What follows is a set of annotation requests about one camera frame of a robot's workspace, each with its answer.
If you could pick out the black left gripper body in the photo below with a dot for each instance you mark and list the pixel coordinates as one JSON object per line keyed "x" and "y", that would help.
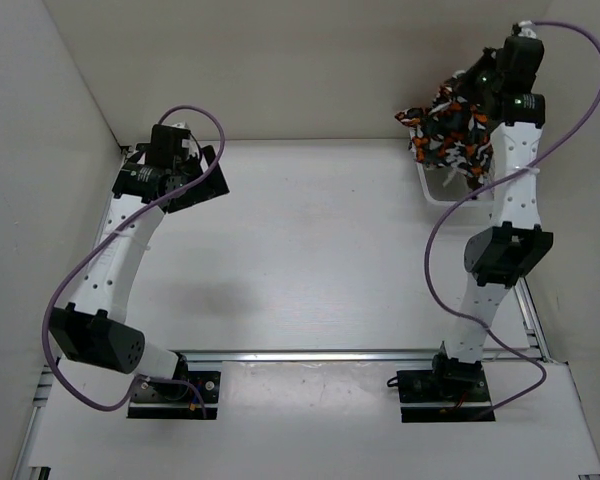
{"x": 207, "y": 187}

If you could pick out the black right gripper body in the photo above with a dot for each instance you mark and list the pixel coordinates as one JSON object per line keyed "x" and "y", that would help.
{"x": 480, "y": 78}

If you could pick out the orange camouflage shorts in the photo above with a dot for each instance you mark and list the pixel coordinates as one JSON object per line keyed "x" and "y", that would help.
{"x": 450, "y": 133}

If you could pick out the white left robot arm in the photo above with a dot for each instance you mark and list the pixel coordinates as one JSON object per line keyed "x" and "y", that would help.
{"x": 91, "y": 328}

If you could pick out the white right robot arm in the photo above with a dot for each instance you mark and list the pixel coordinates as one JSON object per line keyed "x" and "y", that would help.
{"x": 489, "y": 122}

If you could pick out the white plastic basket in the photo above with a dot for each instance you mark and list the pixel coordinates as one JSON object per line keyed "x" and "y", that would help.
{"x": 442, "y": 187}

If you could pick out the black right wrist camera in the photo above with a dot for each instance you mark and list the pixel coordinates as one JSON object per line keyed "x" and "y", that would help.
{"x": 517, "y": 63}

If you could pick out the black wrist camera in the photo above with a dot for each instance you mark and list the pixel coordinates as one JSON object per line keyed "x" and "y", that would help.
{"x": 168, "y": 147}
{"x": 517, "y": 63}

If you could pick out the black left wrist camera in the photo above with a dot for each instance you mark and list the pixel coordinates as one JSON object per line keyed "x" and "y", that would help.
{"x": 168, "y": 147}

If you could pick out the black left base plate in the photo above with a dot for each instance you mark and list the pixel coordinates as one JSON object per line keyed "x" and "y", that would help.
{"x": 156, "y": 401}

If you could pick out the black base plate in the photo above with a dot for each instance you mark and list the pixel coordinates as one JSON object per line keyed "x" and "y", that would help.
{"x": 424, "y": 399}
{"x": 156, "y": 401}

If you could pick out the aluminium table frame rail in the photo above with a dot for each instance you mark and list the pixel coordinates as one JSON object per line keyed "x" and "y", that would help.
{"x": 304, "y": 287}

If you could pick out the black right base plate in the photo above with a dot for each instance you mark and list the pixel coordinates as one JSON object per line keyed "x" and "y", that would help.
{"x": 424, "y": 399}

